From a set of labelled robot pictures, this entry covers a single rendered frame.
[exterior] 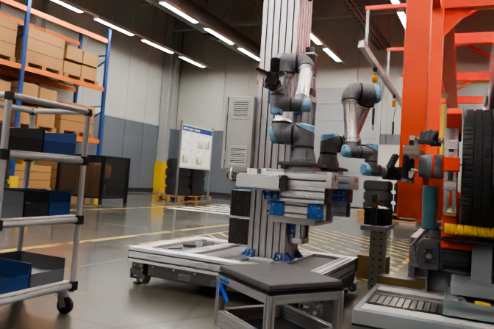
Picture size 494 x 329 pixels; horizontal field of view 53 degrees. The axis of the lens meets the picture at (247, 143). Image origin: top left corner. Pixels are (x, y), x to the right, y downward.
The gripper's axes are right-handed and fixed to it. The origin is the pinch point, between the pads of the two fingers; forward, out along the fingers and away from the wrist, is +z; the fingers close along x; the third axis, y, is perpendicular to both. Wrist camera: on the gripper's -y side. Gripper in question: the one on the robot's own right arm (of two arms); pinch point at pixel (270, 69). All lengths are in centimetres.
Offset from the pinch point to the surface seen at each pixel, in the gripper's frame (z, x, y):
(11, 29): -732, 749, -143
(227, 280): 33, -7, 94
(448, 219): -62, -103, 55
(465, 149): -36, -100, 17
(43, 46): -823, 725, -131
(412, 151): -53, -76, 22
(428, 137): -51, -83, 13
